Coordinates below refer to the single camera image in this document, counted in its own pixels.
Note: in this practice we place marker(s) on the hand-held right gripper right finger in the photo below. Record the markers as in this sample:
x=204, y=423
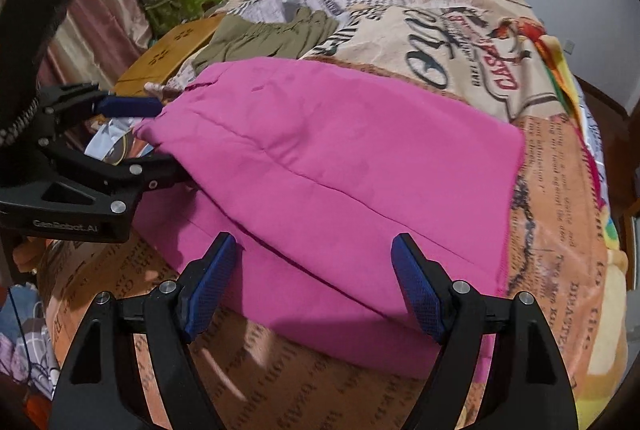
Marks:
x=415, y=280

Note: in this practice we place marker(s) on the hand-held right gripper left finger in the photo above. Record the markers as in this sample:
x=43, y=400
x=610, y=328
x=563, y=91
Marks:
x=212, y=275

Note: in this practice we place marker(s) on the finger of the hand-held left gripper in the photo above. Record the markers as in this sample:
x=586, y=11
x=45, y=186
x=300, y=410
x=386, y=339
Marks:
x=130, y=105
x=150, y=172

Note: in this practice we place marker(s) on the pink pants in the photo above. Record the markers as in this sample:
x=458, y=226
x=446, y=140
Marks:
x=325, y=159

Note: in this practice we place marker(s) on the pile of small household items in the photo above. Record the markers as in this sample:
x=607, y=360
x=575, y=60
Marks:
x=112, y=142

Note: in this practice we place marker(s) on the olive green garment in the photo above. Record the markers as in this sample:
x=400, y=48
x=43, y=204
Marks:
x=250, y=39

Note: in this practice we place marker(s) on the plaid cloth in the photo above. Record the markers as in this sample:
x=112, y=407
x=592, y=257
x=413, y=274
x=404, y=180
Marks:
x=35, y=350

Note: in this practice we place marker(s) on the printed blanket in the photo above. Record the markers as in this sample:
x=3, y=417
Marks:
x=450, y=59

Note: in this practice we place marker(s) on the rainbow striped blanket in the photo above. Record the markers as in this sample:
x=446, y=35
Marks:
x=560, y=64

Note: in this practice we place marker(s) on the wooden baseboard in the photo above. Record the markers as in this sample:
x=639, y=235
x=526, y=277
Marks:
x=602, y=94

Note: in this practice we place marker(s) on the wall socket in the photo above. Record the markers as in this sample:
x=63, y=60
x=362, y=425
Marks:
x=570, y=45

